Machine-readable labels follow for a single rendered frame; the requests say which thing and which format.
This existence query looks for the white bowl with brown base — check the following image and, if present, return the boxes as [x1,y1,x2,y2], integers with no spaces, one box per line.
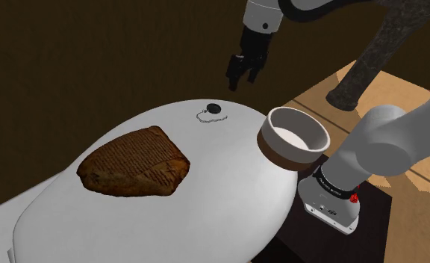
[256,106,331,173]

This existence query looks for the black plug with chain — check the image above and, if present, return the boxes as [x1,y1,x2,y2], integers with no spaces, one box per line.
[195,102,229,124]

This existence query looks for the brown engraved stone tablet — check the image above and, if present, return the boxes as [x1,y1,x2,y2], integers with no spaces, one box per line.
[76,125,192,198]

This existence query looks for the dark stone pedestal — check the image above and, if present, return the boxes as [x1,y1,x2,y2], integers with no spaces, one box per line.
[325,0,430,112]

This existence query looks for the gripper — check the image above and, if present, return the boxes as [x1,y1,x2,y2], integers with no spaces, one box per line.
[225,25,275,93]

